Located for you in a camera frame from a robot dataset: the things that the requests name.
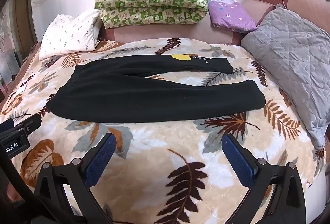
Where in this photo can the purple floral pillow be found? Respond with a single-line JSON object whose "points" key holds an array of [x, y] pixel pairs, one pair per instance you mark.
{"points": [[229, 16]]}

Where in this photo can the wooden door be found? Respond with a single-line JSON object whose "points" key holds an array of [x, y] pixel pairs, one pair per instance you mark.
{"points": [[23, 20]]}

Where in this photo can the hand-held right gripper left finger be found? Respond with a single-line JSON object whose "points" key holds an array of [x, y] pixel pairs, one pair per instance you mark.
{"points": [[101, 159]]}

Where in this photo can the grey quilted pillow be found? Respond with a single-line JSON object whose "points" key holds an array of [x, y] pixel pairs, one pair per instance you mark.
{"points": [[291, 46]]}

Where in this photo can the white twig print pillow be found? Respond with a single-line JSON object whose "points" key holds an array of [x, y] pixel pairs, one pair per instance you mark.
{"points": [[69, 33]]}

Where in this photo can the brown bed sheet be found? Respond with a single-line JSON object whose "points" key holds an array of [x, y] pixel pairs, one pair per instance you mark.
{"points": [[25, 59]]}

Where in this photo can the black pants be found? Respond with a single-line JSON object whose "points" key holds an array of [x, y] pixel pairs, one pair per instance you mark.
{"points": [[129, 95]]}

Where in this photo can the leaf print fleece blanket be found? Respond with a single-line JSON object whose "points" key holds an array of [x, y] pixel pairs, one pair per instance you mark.
{"points": [[159, 141]]}

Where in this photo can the pink upholstered bed headboard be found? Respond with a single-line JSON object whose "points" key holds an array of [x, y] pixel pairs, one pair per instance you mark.
{"points": [[159, 33]]}

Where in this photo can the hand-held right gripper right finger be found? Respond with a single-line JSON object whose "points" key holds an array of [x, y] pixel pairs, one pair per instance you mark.
{"points": [[239, 162]]}

